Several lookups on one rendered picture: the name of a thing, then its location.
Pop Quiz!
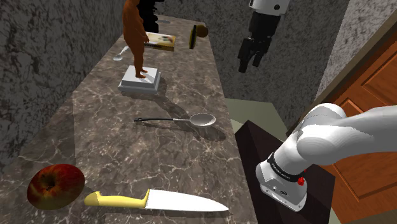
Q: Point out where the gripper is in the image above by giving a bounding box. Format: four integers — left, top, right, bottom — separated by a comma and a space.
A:
237, 11, 282, 74

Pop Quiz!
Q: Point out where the yellow and brown round brush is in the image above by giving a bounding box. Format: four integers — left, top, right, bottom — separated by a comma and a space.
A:
188, 24, 209, 50

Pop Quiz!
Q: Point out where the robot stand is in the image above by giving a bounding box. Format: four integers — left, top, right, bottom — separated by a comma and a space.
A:
233, 120, 337, 224

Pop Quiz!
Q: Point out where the black upright object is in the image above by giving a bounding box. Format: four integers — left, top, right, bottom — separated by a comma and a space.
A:
136, 0, 165, 34

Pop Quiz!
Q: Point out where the brown figure on white base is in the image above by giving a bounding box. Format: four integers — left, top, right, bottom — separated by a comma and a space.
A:
118, 0, 162, 95

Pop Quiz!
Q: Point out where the brown wooden door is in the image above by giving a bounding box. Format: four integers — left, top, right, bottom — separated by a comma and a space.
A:
285, 10, 397, 224

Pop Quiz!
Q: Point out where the small grey spoon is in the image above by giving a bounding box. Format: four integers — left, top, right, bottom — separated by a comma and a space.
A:
113, 45, 130, 62

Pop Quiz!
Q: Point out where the red apple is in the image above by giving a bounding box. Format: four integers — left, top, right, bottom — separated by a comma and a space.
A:
27, 164, 86, 211

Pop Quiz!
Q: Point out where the black-handled metal ladle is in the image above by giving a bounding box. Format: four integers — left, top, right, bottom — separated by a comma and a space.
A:
134, 113, 217, 128

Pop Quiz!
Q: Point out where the yellow-handled kitchen knife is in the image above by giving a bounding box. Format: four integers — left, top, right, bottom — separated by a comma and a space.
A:
83, 188, 230, 213

